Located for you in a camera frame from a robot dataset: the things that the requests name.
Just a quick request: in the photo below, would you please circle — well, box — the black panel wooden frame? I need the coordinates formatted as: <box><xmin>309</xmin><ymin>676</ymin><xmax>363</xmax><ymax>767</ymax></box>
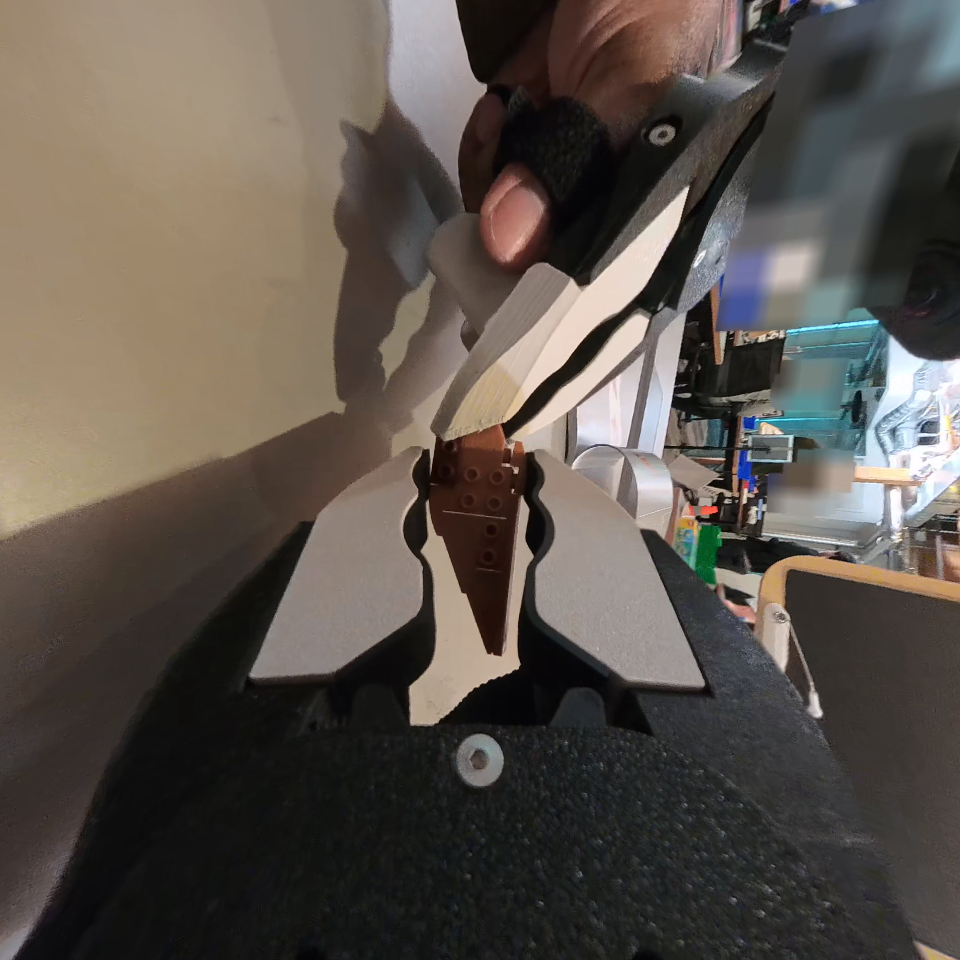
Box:
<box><xmin>753</xmin><ymin>555</ymin><xmax>960</xmax><ymax>957</ymax></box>

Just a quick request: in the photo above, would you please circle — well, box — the white toggle string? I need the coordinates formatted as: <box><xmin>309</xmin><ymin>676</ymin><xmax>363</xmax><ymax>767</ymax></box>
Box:
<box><xmin>783</xmin><ymin>622</ymin><xmax>824</xmax><ymax>719</ymax></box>

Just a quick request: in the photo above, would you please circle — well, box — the orange brick ship hull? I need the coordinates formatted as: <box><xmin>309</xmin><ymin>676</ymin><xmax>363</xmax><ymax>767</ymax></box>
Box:
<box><xmin>427</xmin><ymin>423</ymin><xmax>525</xmax><ymax>661</ymax></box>

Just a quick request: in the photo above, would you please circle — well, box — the colourful toy box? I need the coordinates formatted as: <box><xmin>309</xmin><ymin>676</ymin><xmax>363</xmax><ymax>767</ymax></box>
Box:
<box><xmin>671</xmin><ymin>521</ymin><xmax>723</xmax><ymax>588</ymax></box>

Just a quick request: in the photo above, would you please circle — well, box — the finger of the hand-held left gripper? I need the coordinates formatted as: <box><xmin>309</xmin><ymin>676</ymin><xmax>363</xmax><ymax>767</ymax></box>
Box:
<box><xmin>516</xmin><ymin>309</ymin><xmax>655</xmax><ymax>441</ymax></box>
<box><xmin>431</xmin><ymin>183</ymin><xmax>693</xmax><ymax>444</ymax></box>

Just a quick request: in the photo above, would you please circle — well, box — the person's left hand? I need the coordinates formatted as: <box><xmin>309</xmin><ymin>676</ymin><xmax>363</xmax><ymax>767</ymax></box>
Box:
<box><xmin>457</xmin><ymin>0</ymin><xmax>723</xmax><ymax>269</ymax></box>

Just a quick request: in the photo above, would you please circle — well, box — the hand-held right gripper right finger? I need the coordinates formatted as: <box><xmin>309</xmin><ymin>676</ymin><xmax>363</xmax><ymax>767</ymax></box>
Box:
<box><xmin>522</xmin><ymin>448</ymin><xmax>708</xmax><ymax>695</ymax></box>

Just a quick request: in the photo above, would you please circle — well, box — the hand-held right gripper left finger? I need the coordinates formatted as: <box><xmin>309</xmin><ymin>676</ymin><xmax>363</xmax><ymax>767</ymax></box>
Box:
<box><xmin>247</xmin><ymin>447</ymin><xmax>436</xmax><ymax>689</ymax></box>

